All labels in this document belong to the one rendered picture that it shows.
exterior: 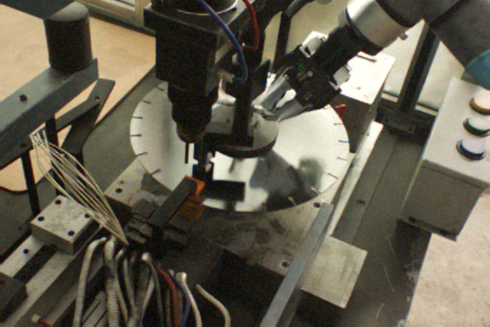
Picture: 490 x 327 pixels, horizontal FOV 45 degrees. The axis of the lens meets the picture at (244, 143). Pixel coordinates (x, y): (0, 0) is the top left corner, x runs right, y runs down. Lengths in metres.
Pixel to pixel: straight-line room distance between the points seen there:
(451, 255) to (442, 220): 1.06
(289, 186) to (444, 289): 1.28
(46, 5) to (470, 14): 0.44
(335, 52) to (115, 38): 0.82
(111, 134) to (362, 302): 0.57
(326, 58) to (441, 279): 1.39
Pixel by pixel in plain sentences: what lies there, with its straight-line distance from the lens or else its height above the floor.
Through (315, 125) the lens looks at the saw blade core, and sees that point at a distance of 0.92.
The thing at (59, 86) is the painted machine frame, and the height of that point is 1.04.
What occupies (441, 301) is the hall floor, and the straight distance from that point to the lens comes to 2.00.
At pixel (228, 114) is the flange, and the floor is 0.97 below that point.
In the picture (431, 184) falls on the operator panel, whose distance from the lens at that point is 1.03.
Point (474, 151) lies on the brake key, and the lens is 1.05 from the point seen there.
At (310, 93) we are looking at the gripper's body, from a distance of 0.76.
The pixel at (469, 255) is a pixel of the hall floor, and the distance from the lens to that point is 2.17.
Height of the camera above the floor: 1.52
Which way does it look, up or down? 41 degrees down
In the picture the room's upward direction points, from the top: 8 degrees clockwise
